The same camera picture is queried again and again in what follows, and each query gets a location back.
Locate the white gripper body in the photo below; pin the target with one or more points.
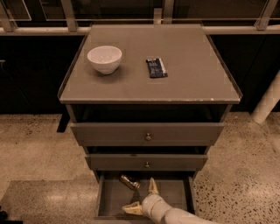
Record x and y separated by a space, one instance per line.
150 204

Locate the white ceramic bowl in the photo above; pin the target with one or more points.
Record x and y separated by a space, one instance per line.
105 59

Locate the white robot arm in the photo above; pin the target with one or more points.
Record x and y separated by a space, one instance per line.
241 182

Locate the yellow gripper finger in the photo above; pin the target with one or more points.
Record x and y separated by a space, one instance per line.
153 186
134 208

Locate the grey top drawer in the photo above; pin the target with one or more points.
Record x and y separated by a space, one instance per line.
127 125

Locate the grey middle drawer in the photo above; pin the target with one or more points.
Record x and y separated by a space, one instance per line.
161 158

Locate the brass top drawer knob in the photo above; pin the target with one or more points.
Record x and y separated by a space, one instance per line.
148 137

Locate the blue snack packet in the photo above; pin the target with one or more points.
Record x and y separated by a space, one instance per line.
156 68

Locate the grey drawer cabinet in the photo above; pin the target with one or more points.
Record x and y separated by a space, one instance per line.
196 74

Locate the metal window railing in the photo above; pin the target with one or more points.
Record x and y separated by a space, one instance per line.
76 16

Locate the orange soda can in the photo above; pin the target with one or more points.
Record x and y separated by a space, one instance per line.
130 182

